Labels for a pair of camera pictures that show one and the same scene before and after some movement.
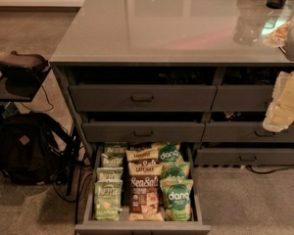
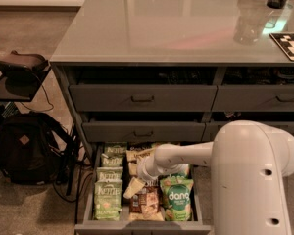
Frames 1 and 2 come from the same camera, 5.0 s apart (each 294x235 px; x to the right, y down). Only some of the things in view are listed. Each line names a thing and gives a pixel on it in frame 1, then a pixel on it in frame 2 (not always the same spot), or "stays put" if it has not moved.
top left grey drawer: x=143 y=98 stays put
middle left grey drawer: x=144 y=131 stays put
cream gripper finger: x=278 y=118 to x=133 y=188
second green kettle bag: x=109 y=173 stays put
